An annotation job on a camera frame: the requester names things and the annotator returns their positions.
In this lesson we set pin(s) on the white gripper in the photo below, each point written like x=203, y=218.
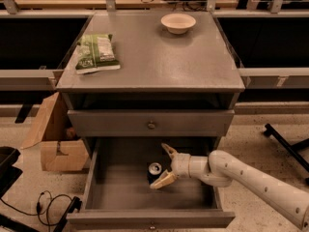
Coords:
x=181, y=164

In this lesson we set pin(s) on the blue pepsi can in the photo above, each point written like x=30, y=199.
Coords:
x=154, y=171

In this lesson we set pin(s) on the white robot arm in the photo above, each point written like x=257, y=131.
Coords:
x=220, y=169

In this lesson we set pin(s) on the open grey middle drawer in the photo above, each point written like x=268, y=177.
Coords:
x=118, y=195

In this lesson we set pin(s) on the closed grey top drawer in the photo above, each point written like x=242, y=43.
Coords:
x=94, y=123

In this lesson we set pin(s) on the grey drawer cabinet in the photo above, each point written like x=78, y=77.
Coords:
x=158, y=70

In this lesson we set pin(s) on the brown cardboard box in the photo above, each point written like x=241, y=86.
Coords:
x=60, y=148

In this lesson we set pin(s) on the black chair base leg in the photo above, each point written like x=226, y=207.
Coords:
x=293, y=149

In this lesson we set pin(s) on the green chip bag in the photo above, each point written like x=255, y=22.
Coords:
x=95, y=53

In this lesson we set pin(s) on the black bin at left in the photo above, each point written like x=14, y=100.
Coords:
x=8, y=173

